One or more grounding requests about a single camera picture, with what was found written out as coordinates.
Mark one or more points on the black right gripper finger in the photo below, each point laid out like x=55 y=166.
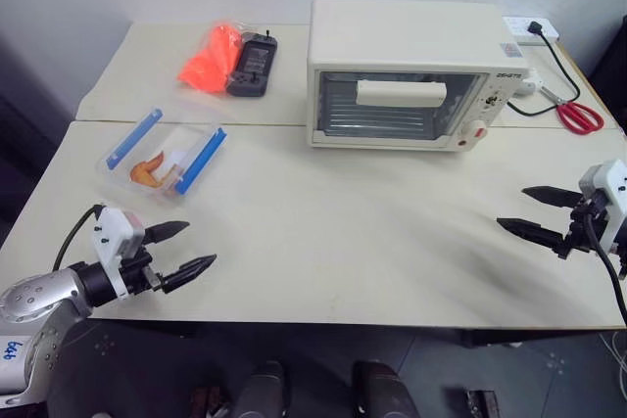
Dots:
x=531 y=231
x=553 y=195

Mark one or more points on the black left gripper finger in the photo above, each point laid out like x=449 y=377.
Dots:
x=188 y=271
x=169 y=230

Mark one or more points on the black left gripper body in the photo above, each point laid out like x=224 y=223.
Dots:
x=137 y=273

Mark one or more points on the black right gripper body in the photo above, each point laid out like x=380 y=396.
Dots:
x=583 y=231

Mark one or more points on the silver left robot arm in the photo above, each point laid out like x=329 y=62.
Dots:
x=29 y=296

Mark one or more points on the clear plastic food container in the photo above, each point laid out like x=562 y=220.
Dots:
x=147 y=144

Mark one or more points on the cream toaster oven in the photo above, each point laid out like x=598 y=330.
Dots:
x=406 y=41

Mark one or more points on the orange toy chicken wing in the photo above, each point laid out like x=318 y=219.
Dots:
x=147 y=172

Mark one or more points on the blue container latch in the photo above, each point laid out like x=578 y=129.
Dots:
x=134 y=136
x=202 y=159

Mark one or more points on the white plug adapter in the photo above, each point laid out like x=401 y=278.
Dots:
x=526 y=88

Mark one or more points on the dark rounded shape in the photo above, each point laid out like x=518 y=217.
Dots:
x=382 y=391
x=262 y=391

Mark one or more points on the black power plug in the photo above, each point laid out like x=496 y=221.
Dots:
x=535 y=28

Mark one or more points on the white power strip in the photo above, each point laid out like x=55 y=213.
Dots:
x=519 y=29

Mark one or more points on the orange plastic bag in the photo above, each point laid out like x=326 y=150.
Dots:
x=208 y=60

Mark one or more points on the black handheld controller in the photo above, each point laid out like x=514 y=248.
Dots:
x=252 y=63

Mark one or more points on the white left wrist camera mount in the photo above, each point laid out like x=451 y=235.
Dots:
x=110 y=237

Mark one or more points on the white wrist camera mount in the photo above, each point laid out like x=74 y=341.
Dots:
x=607 y=183
x=110 y=237

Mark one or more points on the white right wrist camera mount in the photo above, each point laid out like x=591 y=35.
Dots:
x=607 y=183

